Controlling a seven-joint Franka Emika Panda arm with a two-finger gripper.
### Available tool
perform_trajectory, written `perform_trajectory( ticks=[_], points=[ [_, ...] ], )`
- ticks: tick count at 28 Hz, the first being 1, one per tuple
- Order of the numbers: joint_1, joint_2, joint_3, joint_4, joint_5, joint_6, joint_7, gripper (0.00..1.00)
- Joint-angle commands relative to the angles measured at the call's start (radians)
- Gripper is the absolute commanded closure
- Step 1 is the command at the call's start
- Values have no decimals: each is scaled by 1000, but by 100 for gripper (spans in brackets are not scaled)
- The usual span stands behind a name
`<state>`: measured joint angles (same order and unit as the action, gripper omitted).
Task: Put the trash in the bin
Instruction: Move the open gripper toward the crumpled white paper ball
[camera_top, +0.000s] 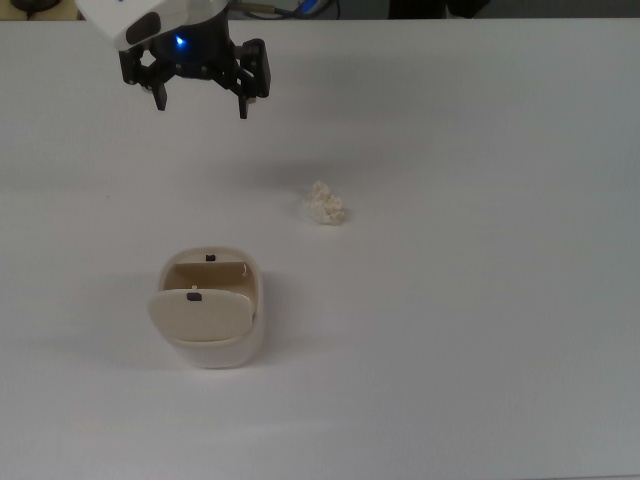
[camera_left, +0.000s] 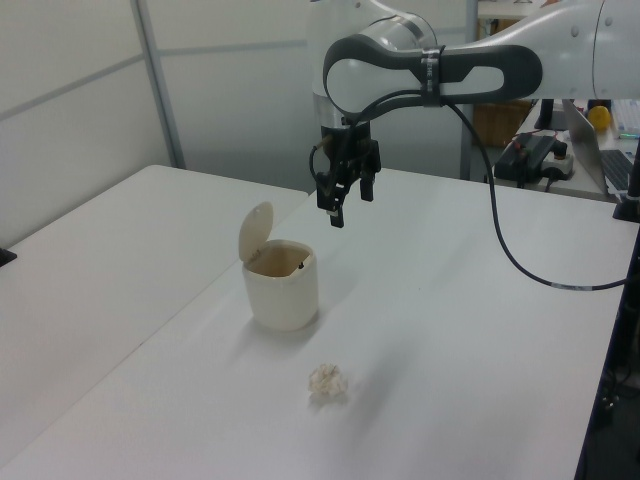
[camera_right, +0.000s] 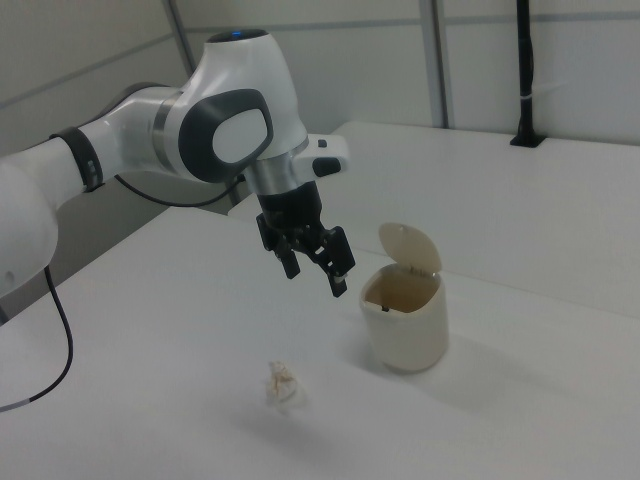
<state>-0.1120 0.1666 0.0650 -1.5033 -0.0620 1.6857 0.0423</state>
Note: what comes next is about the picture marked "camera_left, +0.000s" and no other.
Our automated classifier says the black camera stand pole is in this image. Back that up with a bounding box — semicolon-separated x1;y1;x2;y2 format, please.
613;134;640;222

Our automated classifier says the black power supply box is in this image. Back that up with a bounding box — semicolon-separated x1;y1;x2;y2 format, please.
493;131;559;182

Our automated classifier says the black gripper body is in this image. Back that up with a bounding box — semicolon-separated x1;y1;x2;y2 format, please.
319;124;382;177

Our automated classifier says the grey partition post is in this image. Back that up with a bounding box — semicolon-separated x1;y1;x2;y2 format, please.
133;0;187;170
458;0;479;182

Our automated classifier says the black monitor stand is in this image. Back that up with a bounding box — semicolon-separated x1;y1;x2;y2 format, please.
533;98;556;129

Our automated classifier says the brown cardboard box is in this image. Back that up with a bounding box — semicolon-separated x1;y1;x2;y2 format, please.
472;99;533;148

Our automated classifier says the yellow round object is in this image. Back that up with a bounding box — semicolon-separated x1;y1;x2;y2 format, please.
587;103;613;133

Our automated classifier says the silver laptop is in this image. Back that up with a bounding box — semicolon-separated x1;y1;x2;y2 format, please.
560;97;640;198

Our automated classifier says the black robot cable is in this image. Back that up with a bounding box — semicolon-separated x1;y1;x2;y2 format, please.
308;88;629;292

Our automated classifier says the white paper trash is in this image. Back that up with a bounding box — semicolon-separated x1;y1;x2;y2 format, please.
307;363;350;403

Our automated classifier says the small white lidded bin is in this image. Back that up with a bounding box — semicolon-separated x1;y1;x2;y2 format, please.
238;200;320;332

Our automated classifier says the emergency stop button box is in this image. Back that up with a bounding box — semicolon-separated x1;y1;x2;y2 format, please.
541;141;577;182

